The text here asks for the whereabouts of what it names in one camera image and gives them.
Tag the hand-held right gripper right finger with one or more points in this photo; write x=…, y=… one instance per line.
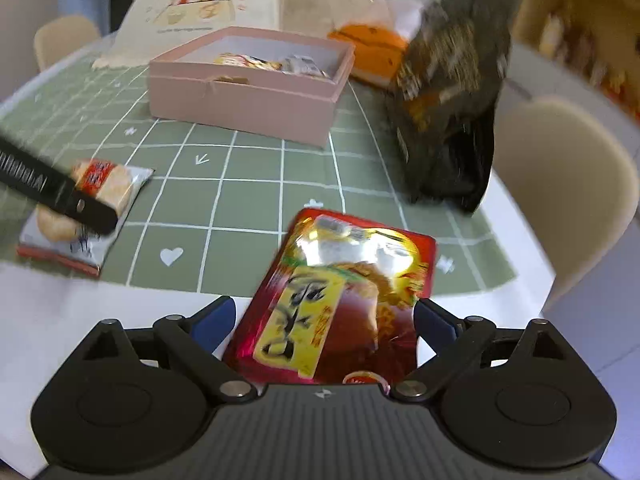
x=435, y=325

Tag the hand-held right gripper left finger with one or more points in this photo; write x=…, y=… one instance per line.
x=215, y=325

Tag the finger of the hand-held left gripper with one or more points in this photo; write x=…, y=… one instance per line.
x=85, y=207

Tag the rice cracker packet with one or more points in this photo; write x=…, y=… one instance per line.
x=115, y=182

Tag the red snack packet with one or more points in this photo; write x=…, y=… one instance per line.
x=340, y=285

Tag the pink cardboard box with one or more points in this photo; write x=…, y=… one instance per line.
x=240, y=105

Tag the yellow snack packet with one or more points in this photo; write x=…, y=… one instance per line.
x=245, y=61

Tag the clear cartoon candy packet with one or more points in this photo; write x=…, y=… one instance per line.
x=305, y=66

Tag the beige chair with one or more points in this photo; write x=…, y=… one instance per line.
x=565, y=195
x=65, y=40

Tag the green checked tablecloth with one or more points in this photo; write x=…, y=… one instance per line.
x=240, y=185

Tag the black snack bag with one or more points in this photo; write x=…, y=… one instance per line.
x=450, y=110

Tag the cartoon printed food cover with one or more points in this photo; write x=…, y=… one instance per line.
x=210, y=5

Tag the orange basketball tissue box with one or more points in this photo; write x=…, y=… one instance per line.
x=370, y=50

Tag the white tissue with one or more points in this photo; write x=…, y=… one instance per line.
x=400, y=12

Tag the wooden shelf unit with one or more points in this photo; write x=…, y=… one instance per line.
x=590, y=25

